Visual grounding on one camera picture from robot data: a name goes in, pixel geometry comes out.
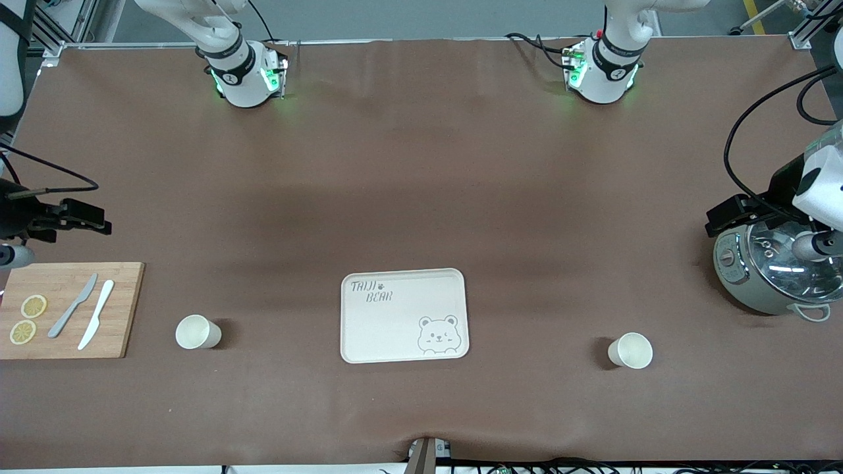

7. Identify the grey plastic knife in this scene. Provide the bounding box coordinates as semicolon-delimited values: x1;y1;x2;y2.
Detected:
47;273;98;339

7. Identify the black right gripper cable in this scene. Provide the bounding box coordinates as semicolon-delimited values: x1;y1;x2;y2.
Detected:
0;143;100;199

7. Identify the bamboo cutting board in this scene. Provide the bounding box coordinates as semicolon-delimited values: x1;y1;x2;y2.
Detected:
0;262;145;360

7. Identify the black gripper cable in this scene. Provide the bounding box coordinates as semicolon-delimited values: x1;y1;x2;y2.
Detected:
0;143;100;199
723;63;843;206

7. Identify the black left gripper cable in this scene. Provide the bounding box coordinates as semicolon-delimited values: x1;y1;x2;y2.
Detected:
723;63;843;206

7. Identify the grey pot with glass lid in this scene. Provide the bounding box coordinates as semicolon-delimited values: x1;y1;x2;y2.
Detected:
713;221;843;323

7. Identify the cream tray with bear print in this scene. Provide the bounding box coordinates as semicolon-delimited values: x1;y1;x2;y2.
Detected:
340;268;470;364

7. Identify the aluminium frame profile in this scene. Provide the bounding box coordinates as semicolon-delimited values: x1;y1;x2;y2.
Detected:
33;0;93;68
787;0;843;51

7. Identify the black arm base cable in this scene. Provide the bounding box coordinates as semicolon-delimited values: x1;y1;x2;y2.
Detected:
505;32;579;70
246;0;292;63

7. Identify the glass pot lid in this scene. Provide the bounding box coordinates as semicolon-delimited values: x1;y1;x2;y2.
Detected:
746;221;843;303

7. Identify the black right arm base cable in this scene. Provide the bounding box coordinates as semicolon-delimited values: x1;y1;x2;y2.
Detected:
246;0;292;63

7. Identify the aluminium camera mount post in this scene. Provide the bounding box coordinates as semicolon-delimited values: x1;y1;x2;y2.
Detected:
407;436;452;474

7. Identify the white plastic knife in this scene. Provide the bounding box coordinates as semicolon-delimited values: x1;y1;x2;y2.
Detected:
78;280;115;351

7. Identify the black left arm base cable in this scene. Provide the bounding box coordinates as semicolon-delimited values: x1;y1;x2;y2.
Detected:
505;32;579;70

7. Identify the white paper cup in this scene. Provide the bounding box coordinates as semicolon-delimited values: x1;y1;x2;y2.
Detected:
175;315;223;350
607;332;654;369

